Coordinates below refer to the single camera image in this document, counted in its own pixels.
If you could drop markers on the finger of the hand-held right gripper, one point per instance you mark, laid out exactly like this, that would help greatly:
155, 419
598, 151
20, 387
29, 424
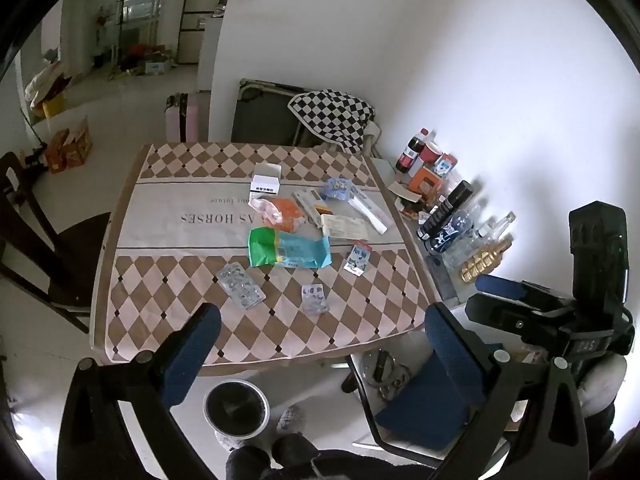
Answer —
492, 312
500, 284

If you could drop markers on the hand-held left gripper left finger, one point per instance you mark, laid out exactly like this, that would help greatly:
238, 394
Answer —
192, 350

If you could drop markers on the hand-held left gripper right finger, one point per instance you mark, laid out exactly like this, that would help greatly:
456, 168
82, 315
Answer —
457, 355

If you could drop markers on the round trash bin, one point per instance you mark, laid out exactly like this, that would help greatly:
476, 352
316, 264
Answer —
235, 407

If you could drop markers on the large silver blister pack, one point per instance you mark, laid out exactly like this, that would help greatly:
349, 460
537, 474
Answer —
240, 285

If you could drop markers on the white green medicine box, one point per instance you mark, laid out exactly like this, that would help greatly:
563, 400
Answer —
345, 227

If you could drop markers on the person's right forearm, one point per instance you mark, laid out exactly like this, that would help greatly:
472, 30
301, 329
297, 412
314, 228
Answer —
600, 385

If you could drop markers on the gold bottle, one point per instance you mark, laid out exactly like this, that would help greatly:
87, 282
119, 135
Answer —
487, 259

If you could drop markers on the glass side table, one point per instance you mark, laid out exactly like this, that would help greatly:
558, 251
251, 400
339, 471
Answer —
447, 285

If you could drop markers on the clear glass bottle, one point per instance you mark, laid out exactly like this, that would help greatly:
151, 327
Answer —
495, 226

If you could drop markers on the dark blue white bottle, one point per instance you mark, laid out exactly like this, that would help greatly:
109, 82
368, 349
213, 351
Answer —
445, 237

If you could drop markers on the blue seat metal chair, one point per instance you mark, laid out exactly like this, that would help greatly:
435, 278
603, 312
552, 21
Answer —
425, 420

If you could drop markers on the silver metal hardware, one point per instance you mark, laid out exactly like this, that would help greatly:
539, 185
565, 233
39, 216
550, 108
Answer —
385, 367

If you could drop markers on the black spray can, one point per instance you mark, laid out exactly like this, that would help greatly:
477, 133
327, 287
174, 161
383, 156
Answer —
447, 207

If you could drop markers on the brown checked tablecloth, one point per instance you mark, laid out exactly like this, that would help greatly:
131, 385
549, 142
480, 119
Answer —
175, 240

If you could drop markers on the grey slipper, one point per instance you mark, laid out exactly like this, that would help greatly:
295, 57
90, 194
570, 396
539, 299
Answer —
291, 417

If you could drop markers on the small blue white jar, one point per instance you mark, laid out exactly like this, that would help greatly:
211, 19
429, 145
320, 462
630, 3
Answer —
445, 165

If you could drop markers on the small silver blister pack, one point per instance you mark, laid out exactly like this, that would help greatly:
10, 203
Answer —
314, 299

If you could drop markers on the green blue plastic bag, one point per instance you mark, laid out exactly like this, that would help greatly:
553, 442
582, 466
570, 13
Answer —
290, 250

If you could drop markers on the small white sachet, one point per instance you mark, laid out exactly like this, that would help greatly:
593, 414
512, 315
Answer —
357, 257

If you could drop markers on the dark wooden chair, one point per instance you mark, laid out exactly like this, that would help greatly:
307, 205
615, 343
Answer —
75, 260

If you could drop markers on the red cup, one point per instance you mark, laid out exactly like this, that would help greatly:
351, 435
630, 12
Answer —
431, 152

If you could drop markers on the white long box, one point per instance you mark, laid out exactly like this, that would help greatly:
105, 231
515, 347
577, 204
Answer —
369, 210

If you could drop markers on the pink plastic bag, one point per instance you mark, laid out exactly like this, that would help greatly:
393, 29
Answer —
262, 208

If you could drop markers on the cola bottle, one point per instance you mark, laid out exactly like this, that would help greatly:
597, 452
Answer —
411, 152

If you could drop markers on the orange packet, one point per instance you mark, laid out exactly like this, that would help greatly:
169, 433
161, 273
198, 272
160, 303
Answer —
292, 210

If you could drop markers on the small open white box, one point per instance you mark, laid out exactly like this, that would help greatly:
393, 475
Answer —
266, 182

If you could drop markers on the blue white snack packet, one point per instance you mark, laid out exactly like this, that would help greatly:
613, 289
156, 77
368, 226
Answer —
336, 189

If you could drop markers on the striped long box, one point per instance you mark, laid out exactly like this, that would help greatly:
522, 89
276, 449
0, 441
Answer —
311, 202

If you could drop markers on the pink suitcase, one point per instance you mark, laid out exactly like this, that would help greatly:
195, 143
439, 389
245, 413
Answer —
182, 117

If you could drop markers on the orange cardboard box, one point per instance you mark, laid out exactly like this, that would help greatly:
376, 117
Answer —
57, 152
80, 145

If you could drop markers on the black white checkered blanket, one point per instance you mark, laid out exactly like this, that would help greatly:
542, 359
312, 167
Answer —
335, 115

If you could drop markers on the dark folding bed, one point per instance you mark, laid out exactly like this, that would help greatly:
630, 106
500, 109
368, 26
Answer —
260, 117

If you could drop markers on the yellow bin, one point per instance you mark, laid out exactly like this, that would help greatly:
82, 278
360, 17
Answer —
54, 106

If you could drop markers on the pile of floor clutter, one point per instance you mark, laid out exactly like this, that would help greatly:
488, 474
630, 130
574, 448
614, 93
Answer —
145, 61

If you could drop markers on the white refrigerator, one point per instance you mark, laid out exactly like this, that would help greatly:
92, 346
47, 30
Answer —
210, 55

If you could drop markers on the pile of bedding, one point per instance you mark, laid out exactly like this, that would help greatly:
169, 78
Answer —
42, 82

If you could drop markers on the dark framed door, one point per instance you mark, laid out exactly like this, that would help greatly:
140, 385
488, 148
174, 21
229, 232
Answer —
195, 20

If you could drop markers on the coat rack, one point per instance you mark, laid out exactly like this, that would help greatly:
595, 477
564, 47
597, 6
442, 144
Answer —
120, 20

